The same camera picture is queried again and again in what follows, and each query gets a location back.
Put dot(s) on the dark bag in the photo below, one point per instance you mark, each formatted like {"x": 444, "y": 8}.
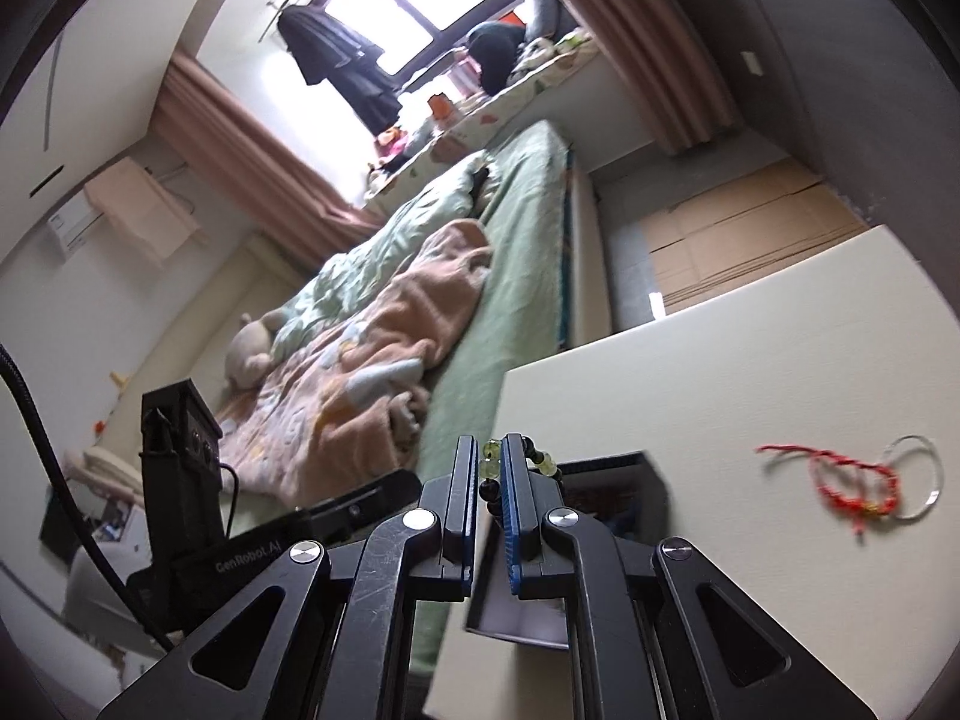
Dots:
{"x": 495, "y": 56}

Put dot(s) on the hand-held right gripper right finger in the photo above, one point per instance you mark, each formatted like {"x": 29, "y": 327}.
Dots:
{"x": 511, "y": 540}

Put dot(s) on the white wall switch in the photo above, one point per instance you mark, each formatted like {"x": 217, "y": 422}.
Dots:
{"x": 751, "y": 62}

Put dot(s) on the grey pillow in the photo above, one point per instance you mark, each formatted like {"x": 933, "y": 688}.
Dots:
{"x": 541, "y": 4}

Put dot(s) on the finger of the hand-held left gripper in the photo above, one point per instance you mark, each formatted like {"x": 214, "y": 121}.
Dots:
{"x": 367, "y": 502}

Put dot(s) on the hanging dark clothes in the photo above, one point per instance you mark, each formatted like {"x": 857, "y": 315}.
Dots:
{"x": 337, "y": 52}

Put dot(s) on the black square gift box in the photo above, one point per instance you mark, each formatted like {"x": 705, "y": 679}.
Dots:
{"x": 656, "y": 495}

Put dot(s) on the pink curtain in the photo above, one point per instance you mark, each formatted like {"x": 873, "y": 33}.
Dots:
{"x": 645, "y": 30}
{"x": 247, "y": 150}

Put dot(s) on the white leather square table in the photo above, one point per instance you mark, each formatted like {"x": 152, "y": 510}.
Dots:
{"x": 750, "y": 360}

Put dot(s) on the orange patterned paper bag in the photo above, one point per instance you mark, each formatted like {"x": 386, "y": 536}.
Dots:
{"x": 442, "y": 109}

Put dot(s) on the white air conditioner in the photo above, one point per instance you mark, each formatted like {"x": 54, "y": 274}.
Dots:
{"x": 71, "y": 225}

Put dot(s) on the green bedsheet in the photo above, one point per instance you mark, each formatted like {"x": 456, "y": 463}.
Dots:
{"x": 517, "y": 255}

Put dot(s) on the printed window seat cushion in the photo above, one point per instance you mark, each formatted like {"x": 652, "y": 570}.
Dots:
{"x": 487, "y": 109}

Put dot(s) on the cream padded headboard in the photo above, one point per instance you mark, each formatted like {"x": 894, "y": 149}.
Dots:
{"x": 195, "y": 315}

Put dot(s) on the light green floral quilt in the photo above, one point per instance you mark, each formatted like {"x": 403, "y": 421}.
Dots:
{"x": 375, "y": 262}

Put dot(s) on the dark grey wardrobe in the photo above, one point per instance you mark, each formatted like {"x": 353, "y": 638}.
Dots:
{"x": 810, "y": 112}

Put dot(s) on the thin silver bangle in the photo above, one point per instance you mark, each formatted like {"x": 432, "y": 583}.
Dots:
{"x": 932, "y": 496}

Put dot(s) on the beige plush toy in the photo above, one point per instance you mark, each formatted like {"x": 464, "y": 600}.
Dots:
{"x": 251, "y": 352}

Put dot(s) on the dark framed window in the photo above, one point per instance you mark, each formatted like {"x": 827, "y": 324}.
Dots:
{"x": 405, "y": 7}

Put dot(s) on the beige bed frame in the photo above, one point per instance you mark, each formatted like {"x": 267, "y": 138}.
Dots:
{"x": 586, "y": 262}

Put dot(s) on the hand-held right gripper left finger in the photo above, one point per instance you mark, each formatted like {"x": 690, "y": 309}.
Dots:
{"x": 459, "y": 510}

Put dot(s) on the pink fleece blanket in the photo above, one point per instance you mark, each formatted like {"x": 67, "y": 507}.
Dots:
{"x": 360, "y": 390}

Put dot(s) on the beige hanging cloth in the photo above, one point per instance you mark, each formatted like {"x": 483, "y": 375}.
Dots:
{"x": 146, "y": 210}

